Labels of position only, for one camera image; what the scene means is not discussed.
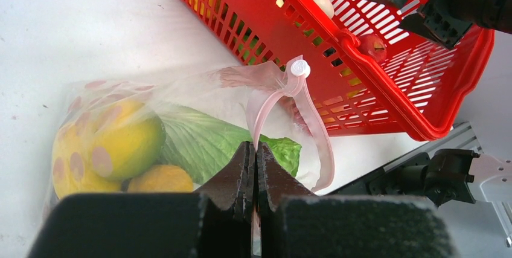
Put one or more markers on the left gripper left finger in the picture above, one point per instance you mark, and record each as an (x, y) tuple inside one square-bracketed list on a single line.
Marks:
[(228, 203)]

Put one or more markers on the yellow squash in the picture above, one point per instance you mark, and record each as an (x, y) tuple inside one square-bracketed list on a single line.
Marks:
[(72, 170)]

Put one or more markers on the green napa cabbage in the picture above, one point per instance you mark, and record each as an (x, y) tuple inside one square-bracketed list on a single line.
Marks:
[(196, 142)]

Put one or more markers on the yellow mango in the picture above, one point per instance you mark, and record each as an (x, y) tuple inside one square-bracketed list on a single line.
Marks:
[(162, 178)]

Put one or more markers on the red plastic basket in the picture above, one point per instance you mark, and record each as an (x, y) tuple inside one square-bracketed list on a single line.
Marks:
[(418, 89)]

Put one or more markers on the clear pink-dotted zip bag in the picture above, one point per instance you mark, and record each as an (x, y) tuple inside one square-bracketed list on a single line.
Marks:
[(270, 100)]

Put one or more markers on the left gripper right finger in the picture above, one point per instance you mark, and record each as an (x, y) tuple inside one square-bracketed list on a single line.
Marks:
[(273, 188)]

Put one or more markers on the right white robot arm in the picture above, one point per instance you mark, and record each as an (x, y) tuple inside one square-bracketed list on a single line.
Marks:
[(445, 176)]

